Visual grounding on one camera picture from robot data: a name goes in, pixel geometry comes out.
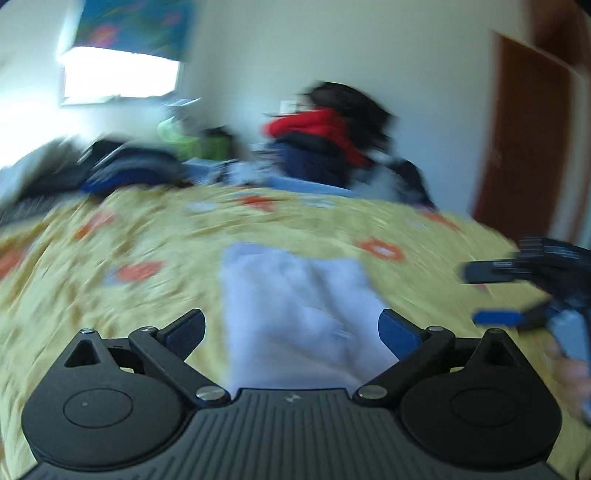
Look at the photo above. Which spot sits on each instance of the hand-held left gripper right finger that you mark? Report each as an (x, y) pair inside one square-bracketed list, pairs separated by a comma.
[(397, 332)]

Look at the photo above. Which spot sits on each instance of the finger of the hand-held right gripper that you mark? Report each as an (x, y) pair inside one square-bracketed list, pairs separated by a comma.
[(496, 271), (503, 317)]

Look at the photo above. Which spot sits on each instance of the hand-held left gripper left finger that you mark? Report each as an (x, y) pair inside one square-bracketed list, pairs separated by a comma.
[(187, 332)]

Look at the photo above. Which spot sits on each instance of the small white garment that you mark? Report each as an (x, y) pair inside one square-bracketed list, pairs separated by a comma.
[(286, 300)]

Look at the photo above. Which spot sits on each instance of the pile of dark clothes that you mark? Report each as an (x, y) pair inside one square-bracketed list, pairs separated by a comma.
[(129, 168)]

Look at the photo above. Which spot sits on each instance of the person's right hand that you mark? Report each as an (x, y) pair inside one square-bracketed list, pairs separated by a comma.
[(575, 387)]

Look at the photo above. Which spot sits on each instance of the yellow floral blanket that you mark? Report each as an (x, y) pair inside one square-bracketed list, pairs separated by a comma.
[(138, 240)]

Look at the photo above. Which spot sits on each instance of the brown wooden door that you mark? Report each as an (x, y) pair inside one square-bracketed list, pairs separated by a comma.
[(526, 134)]

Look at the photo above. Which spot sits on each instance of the light blue bed sheet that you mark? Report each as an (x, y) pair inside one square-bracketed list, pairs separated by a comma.
[(240, 177)]

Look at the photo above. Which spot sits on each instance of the navy blue cloth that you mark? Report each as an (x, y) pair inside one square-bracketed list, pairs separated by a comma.
[(309, 161)]

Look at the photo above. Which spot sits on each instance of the green cloth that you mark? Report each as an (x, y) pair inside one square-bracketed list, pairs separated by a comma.
[(194, 138)]

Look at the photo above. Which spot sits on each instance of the black cloth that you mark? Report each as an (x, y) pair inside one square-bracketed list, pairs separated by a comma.
[(355, 104)]

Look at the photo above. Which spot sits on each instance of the red cloth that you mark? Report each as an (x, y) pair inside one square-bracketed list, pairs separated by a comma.
[(318, 127)]

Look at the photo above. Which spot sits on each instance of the bright window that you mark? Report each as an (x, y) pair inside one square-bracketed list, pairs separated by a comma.
[(120, 74)]

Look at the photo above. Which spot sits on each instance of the blue floral curtain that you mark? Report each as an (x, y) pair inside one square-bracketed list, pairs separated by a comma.
[(134, 23)]

